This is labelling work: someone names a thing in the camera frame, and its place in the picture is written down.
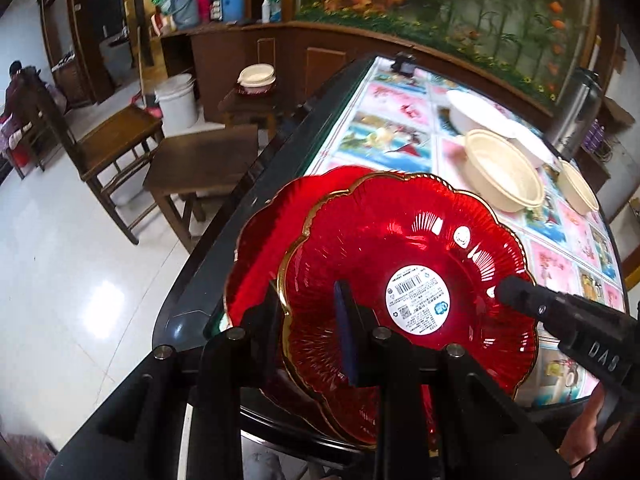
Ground red plate with sticker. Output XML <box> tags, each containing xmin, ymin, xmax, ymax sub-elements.
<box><xmin>277</xmin><ymin>172</ymin><xmax>538</xmax><ymax>447</ymax></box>

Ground small beige bowl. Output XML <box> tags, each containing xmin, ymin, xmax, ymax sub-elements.
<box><xmin>558</xmin><ymin>159</ymin><xmax>600</xmax><ymax>216</ymax></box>

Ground large beige bowl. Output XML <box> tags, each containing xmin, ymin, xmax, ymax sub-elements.
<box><xmin>463</xmin><ymin>129</ymin><xmax>544</xmax><ymax>214</ymax></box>

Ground large white bowl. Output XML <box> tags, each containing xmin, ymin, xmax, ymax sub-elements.
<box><xmin>446</xmin><ymin>90</ymin><xmax>512</xmax><ymax>139</ymax></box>

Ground red plate without sticker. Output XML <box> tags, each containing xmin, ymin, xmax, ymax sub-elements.
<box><xmin>224</xmin><ymin>166</ymin><xmax>374</xmax><ymax>326</ymax></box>

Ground bowls on side stool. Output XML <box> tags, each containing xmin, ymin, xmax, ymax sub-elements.
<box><xmin>236</xmin><ymin>63</ymin><xmax>277</xmax><ymax>94</ymax></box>

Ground person's right hand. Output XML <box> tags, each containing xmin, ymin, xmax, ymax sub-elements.
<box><xmin>558</xmin><ymin>384</ymin><xmax>605</xmax><ymax>478</ymax></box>

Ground purple bottles on shelf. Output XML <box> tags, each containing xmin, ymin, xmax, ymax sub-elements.
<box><xmin>582</xmin><ymin>118</ymin><xmax>604</xmax><ymax>154</ymax></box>

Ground steel thermos flask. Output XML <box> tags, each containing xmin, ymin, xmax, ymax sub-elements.
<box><xmin>544</xmin><ymin>67</ymin><xmax>603</xmax><ymax>160</ymax></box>

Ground colourful patterned tablecloth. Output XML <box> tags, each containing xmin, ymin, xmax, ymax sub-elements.
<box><xmin>306</xmin><ymin>58</ymin><xmax>625</xmax><ymax>408</ymax></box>

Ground small black device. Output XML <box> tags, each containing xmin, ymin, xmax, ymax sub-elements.
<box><xmin>390</xmin><ymin>52</ymin><xmax>416</xmax><ymax>78</ymax></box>

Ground wooden stool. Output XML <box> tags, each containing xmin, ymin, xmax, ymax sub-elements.
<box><xmin>143</xmin><ymin>124</ymin><xmax>258</xmax><ymax>252</ymax></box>

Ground wooden chair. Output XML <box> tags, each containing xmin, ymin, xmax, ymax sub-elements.
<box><xmin>16</xmin><ymin>67</ymin><xmax>164</xmax><ymax>244</ymax></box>

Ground white plastic bucket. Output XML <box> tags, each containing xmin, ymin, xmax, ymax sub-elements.
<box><xmin>154</xmin><ymin>74</ymin><xmax>198</xmax><ymax>136</ymax></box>

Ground seated person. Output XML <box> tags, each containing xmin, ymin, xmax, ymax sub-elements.
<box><xmin>1</xmin><ymin>60</ymin><xmax>39</xmax><ymax>160</ymax></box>

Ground grey jug on counter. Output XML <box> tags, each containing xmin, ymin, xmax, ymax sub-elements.
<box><xmin>171</xmin><ymin>0</ymin><xmax>200</xmax><ymax>30</ymax></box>

